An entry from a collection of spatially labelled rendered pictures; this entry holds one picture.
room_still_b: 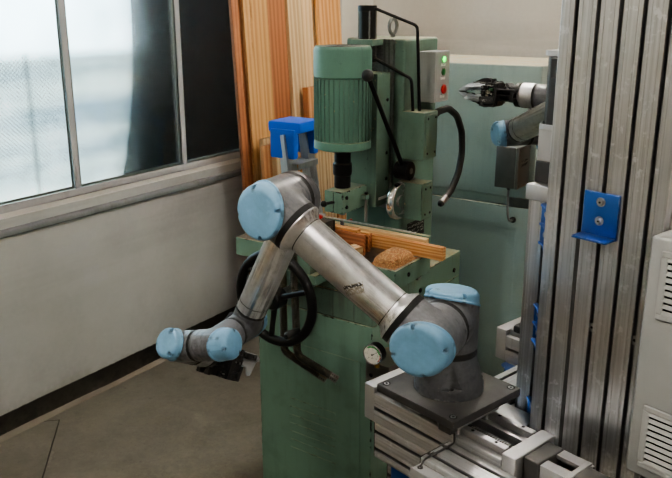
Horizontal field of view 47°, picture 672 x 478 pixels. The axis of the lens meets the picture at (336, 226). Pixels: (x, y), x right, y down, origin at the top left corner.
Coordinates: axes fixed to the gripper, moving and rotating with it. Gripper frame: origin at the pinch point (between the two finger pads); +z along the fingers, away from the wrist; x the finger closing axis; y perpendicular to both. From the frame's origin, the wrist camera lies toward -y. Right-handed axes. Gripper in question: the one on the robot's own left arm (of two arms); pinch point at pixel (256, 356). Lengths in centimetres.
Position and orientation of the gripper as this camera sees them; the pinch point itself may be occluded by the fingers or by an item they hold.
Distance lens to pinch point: 213.3
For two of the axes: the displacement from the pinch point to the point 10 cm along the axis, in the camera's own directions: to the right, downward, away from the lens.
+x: 8.2, 1.6, -5.5
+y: -2.9, 9.4, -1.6
